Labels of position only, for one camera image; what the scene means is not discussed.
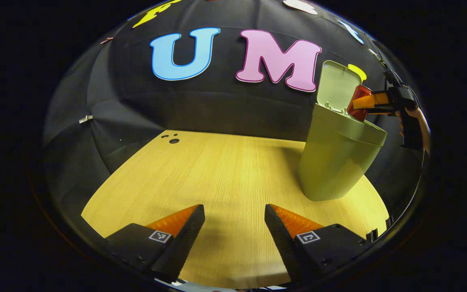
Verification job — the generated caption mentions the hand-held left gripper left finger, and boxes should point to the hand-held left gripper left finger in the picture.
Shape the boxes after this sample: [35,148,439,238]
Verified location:
[104,204,206,283]

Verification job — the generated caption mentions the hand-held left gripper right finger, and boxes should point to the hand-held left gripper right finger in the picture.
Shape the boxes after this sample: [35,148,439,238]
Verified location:
[264,204,370,284]

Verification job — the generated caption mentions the red pop can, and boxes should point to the red pop can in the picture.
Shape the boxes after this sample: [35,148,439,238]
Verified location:
[347,84,374,122]

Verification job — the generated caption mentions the pale green desktop garbage bin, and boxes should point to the pale green desktop garbage bin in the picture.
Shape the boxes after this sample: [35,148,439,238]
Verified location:
[298,60,387,202]

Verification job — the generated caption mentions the wooden desktop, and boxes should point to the wooden desktop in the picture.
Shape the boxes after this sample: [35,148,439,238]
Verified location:
[81,130,390,289]

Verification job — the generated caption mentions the black backdrop cloth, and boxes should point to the black backdrop cloth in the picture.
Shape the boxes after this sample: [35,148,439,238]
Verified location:
[43,0,424,228]

